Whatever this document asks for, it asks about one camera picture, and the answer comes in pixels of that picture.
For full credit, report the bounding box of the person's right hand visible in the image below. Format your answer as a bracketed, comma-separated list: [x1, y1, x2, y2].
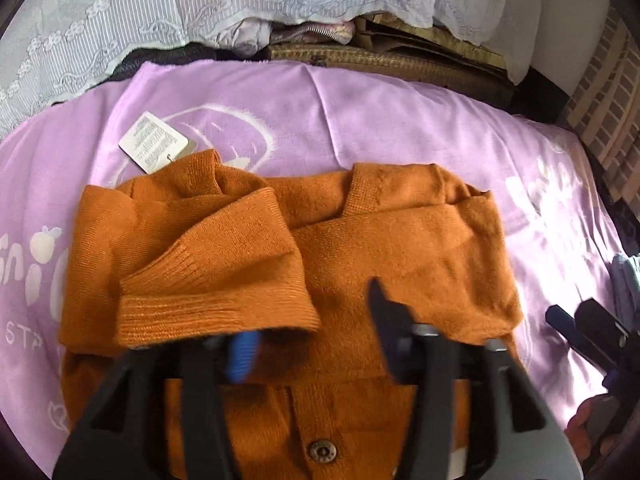
[565, 399, 621, 461]

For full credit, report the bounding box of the purple printed blanket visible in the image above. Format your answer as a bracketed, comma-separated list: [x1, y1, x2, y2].
[0, 58, 636, 480]

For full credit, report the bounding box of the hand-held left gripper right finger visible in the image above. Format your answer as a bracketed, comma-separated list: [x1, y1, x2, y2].
[367, 276, 581, 480]

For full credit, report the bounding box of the grey cloth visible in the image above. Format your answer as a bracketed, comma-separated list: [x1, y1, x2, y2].
[611, 254, 640, 332]

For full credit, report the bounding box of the brown woven mat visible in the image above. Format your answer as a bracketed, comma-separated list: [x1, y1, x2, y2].
[265, 42, 517, 107]

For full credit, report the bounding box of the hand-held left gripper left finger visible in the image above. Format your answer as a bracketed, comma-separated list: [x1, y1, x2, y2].
[52, 329, 262, 480]

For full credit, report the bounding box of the orange knit sweater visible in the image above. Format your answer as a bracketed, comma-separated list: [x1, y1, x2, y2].
[59, 150, 526, 480]

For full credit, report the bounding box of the white paper clothing tag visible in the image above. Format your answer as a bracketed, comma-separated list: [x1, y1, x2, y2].
[118, 110, 193, 175]

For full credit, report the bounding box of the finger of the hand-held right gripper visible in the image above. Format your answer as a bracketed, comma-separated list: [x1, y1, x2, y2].
[545, 304, 618, 377]
[574, 299, 632, 350]

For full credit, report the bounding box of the white lace cover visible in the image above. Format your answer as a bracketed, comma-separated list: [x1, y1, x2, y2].
[0, 0, 546, 136]

